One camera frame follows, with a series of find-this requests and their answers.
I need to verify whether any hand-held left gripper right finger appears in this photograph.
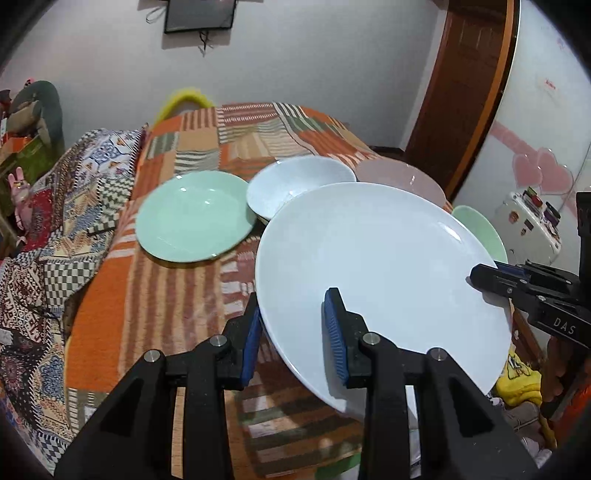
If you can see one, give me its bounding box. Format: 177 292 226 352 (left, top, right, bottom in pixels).
323 287 539 480

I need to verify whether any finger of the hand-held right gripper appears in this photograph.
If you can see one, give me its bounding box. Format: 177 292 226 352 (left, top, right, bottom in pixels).
495 260 578 291
470 264 546 303

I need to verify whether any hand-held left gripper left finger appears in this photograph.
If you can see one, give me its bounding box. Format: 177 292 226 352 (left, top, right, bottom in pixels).
54 292 264 480

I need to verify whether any light green bowl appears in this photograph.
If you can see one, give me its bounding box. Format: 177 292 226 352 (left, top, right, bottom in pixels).
451 205 509 265

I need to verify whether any large white plate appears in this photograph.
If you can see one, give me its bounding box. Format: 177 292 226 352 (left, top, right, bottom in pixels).
255 182 513 414

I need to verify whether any person's right forearm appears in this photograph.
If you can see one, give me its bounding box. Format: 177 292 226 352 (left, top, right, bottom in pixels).
561 383 591 446

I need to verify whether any white sticker-covered case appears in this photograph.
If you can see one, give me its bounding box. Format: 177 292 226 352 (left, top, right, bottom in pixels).
494 187 564 269

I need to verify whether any yellow cloth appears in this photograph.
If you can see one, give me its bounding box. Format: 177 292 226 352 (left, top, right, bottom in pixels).
493 350 544 408

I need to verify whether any orange patchwork blanket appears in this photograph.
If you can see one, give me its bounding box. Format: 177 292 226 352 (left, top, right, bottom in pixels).
65 102 462 478

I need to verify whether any pink plate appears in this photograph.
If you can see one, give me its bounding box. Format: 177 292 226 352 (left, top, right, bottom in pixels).
355 159 448 209

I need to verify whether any light green plate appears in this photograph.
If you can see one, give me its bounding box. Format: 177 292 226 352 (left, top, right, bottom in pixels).
135 171 257 264

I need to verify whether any white bowl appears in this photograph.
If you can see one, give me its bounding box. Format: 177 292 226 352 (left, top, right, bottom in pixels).
246 155 357 222

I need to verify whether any wooden door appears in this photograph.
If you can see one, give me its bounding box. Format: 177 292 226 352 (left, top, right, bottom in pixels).
404 0 517 201

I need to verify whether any multicolour patterned quilt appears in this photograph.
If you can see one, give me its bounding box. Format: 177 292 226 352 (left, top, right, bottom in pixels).
0 128 148 472

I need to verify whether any yellow plastic basin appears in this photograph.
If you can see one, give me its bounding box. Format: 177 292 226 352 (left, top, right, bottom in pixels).
154 88 215 124

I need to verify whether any pink rabbit toy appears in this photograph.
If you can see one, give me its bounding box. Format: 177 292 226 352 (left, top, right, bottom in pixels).
7 167 34 237

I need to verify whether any orange and green box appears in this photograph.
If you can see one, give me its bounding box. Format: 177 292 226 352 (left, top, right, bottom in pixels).
0 134 48 182

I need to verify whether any grey plush toy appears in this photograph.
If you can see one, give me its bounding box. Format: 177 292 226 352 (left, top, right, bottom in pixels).
8 80 65 145

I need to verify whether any black wall monitor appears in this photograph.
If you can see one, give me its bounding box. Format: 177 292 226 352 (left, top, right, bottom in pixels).
164 0 237 33

